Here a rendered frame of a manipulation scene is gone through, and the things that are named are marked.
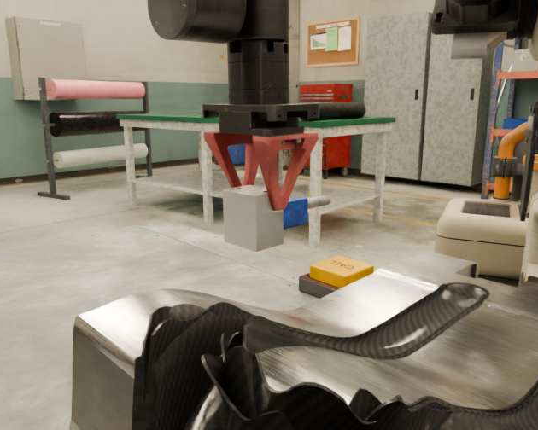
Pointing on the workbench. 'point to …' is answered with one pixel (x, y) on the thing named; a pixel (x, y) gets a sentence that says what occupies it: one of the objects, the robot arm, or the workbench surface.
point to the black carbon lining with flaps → (200, 326)
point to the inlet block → (262, 217)
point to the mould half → (402, 278)
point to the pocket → (476, 274)
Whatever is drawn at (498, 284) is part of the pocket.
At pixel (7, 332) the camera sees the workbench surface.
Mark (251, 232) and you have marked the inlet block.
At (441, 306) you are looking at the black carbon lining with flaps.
